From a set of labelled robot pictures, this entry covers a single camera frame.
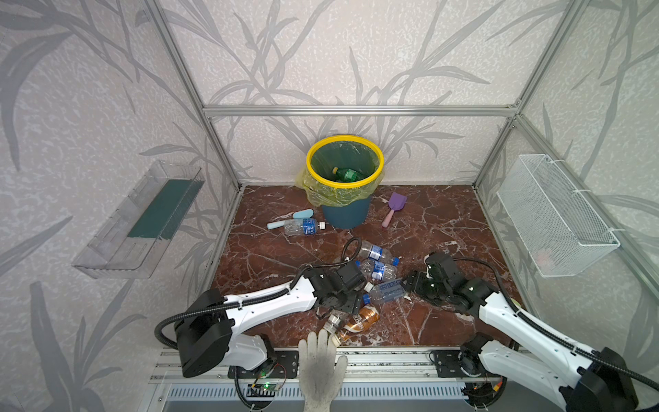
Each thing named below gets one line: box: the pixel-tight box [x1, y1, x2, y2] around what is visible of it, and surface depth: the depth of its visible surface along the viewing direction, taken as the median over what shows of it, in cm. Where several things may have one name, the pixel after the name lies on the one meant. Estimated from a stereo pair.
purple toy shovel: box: [380, 192, 408, 228], surface depth 115 cm
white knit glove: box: [298, 328, 348, 412], surface depth 74 cm
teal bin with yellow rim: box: [296, 133, 385, 231], surface depth 96 cm
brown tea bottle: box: [339, 305, 381, 343], surface depth 79 cm
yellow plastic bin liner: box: [295, 162, 386, 208], surface depth 86 cm
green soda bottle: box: [332, 166, 365, 183], surface depth 104 cm
